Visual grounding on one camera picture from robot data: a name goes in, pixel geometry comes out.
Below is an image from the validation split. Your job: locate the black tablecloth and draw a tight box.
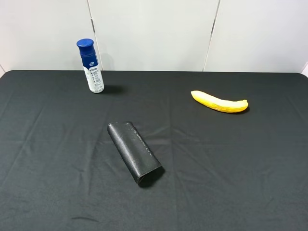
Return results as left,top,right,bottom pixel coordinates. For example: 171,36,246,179
0,70,308,231

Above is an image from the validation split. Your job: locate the black leather case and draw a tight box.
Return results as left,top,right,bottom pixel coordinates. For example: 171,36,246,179
107,122,162,184

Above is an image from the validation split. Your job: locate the blue and white bottle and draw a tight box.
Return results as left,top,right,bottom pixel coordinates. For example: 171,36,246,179
77,38,104,93

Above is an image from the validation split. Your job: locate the yellow banana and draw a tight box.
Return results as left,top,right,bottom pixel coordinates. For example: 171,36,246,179
191,90,248,113

